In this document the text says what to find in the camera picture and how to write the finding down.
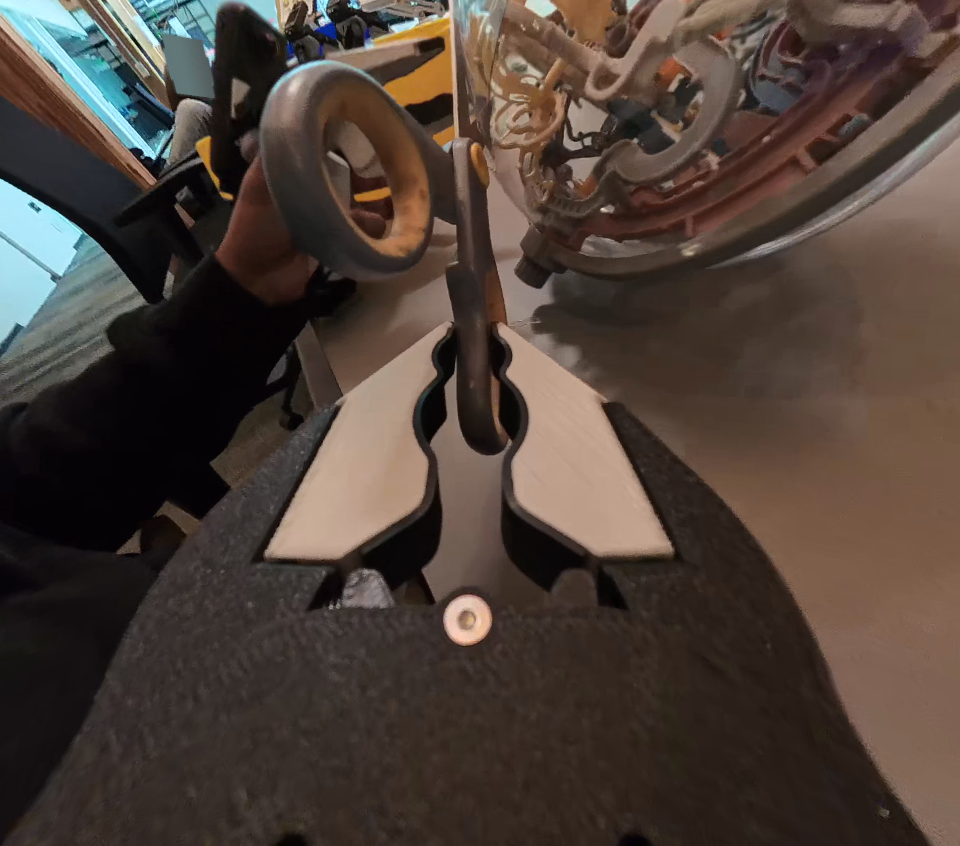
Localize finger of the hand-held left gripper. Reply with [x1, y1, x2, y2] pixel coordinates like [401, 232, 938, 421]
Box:
[330, 96, 456, 179]
[287, 36, 453, 88]

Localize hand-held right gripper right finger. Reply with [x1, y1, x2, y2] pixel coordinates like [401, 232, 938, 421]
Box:
[491, 324, 676, 562]

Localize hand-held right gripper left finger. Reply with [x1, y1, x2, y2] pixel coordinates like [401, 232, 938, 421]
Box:
[264, 327, 457, 563]

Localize grey handled scissors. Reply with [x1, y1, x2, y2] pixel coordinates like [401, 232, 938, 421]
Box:
[258, 0, 520, 457]

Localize person's left forearm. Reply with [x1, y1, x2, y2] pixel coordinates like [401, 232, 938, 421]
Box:
[0, 257, 331, 562]

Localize person's left hand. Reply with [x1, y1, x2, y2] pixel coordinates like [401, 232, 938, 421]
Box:
[216, 133, 395, 305]

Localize yellow plastic bin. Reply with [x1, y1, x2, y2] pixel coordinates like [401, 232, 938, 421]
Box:
[196, 17, 459, 202]

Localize clear maze puzzle ball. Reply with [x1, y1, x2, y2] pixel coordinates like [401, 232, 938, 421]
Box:
[450, 0, 960, 288]

